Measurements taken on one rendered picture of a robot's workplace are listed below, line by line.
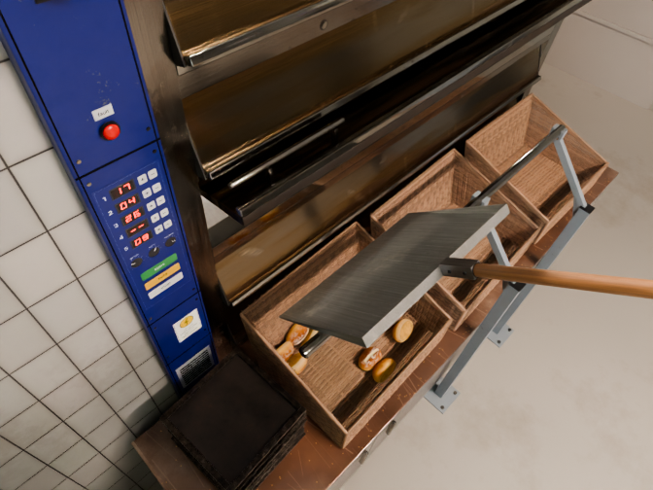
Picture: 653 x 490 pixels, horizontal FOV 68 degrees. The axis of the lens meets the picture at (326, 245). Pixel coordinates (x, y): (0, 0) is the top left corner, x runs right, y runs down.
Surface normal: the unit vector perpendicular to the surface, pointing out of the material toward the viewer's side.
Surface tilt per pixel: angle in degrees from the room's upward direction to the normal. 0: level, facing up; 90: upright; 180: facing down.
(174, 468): 0
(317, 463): 0
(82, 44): 90
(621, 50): 90
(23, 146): 90
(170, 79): 90
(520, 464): 0
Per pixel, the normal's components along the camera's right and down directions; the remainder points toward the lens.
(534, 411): 0.07, -0.60
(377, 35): 0.69, 0.35
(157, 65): 0.70, 0.59
